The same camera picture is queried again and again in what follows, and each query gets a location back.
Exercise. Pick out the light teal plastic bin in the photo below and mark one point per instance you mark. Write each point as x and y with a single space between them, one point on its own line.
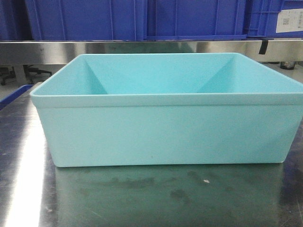
168 108

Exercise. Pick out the blue crate middle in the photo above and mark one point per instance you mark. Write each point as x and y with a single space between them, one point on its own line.
195 20

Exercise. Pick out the black tape strip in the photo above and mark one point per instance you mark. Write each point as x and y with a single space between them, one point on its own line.
263 47

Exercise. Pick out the blue crate right with label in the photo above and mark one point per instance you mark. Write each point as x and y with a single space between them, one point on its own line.
261 18

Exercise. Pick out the black office chair base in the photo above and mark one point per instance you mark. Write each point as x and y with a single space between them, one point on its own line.
25 74

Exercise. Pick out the large blue crate left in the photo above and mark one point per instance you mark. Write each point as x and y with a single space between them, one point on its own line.
73 20

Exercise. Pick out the white paper label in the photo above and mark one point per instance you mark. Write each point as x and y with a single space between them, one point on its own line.
290 20

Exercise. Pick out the stainless steel shelf rail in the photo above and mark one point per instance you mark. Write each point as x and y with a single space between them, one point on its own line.
28 52

